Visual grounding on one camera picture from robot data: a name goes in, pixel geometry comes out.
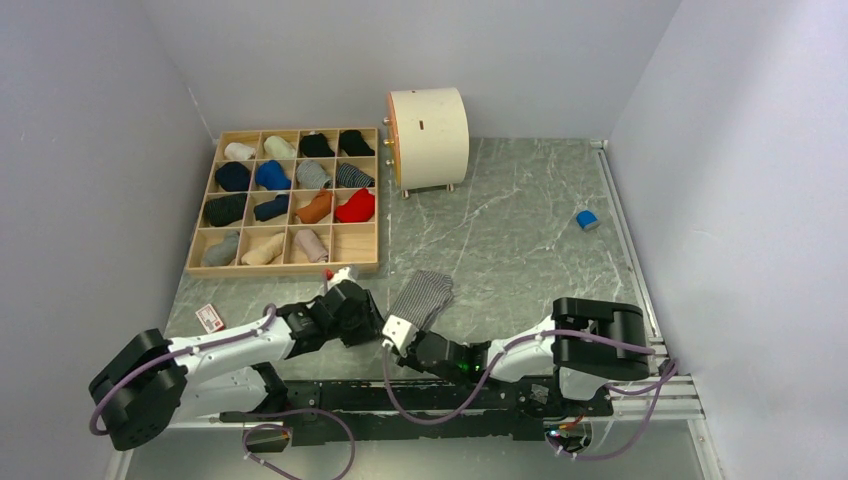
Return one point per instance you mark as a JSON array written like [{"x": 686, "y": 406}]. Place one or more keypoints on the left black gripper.
[{"x": 371, "y": 325}]

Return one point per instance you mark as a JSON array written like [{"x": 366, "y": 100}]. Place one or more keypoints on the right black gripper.
[{"x": 407, "y": 360}]

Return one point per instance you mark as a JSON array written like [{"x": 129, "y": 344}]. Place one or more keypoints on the grey striped underwear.
[{"x": 423, "y": 298}]

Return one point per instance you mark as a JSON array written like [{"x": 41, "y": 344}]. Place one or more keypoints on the pink beige underwear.
[{"x": 311, "y": 246}]

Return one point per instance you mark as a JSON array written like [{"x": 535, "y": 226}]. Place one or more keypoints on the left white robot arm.
[{"x": 154, "y": 381}]

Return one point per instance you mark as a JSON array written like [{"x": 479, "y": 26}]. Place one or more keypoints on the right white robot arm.
[{"x": 584, "y": 343}]

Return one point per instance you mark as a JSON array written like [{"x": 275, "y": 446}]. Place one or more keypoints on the red rolled sock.
[{"x": 359, "y": 208}]

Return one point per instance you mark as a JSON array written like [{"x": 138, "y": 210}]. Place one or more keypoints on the orange rolled sock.
[{"x": 318, "y": 208}]

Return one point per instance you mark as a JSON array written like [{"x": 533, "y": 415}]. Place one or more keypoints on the wooden compartment tray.
[{"x": 289, "y": 202}]

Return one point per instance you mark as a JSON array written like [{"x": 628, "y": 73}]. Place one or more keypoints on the dark navy rolled sock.
[{"x": 271, "y": 209}]

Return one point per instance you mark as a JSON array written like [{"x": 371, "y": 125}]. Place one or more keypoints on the red white small card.
[{"x": 210, "y": 319}]

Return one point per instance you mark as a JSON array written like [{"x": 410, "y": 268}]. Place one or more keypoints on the striped dark rolled sock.
[{"x": 351, "y": 176}]

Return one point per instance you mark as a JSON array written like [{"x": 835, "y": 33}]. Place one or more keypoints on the light grey rolled sock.
[{"x": 222, "y": 253}]

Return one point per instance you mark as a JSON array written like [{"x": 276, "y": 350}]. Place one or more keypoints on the black ribbed rolled sock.
[{"x": 224, "y": 210}]

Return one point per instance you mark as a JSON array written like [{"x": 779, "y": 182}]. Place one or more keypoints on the blue rolled sock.
[{"x": 271, "y": 176}]

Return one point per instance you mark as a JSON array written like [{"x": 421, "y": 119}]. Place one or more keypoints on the black rolled sock right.
[{"x": 353, "y": 144}]

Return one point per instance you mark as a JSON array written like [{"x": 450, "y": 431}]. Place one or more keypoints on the cream rolled sock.
[{"x": 276, "y": 147}]

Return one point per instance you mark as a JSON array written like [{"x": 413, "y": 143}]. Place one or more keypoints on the blue small object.
[{"x": 587, "y": 220}]

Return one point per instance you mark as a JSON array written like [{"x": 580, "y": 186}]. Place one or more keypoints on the white rolled sock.
[{"x": 237, "y": 151}]

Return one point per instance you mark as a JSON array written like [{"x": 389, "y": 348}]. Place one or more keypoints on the cream cylindrical drum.
[{"x": 429, "y": 140}]

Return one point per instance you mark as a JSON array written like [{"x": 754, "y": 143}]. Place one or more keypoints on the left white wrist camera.
[{"x": 332, "y": 278}]

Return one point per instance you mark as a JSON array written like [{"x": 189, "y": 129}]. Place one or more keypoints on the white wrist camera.
[
  {"x": 332, "y": 278},
  {"x": 398, "y": 334}
]

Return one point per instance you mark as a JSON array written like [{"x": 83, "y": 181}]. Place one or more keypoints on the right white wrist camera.
[{"x": 398, "y": 334}]

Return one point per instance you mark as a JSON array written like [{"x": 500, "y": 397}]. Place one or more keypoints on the aluminium frame rail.
[{"x": 659, "y": 435}]

